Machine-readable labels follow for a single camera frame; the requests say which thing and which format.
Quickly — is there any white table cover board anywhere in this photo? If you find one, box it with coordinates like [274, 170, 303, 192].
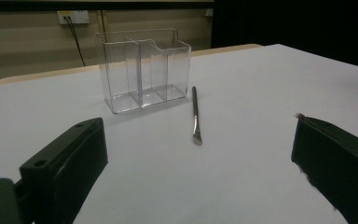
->
[0, 43, 358, 224]

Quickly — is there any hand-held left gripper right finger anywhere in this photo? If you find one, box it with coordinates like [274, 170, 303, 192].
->
[291, 115, 358, 224]

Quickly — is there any silver ferrule makeup brush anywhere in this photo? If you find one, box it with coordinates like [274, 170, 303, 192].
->
[191, 86, 203, 147]

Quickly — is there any light wooden table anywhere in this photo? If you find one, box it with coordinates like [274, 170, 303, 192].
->
[0, 43, 263, 87]

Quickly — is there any black curtain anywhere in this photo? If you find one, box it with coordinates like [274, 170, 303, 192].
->
[211, 0, 358, 71]

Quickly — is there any black horizontal metal bar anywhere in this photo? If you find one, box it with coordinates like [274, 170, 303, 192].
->
[0, 1, 215, 13]

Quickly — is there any black wall cable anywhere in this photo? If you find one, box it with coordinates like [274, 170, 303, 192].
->
[64, 16, 87, 67]

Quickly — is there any clear acrylic divided organizer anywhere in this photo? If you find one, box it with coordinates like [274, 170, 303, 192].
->
[94, 27, 192, 115]

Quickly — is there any white wall socket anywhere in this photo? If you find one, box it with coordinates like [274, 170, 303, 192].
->
[56, 10, 90, 25]

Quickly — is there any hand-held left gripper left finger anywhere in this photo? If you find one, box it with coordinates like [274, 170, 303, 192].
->
[19, 117, 109, 224]

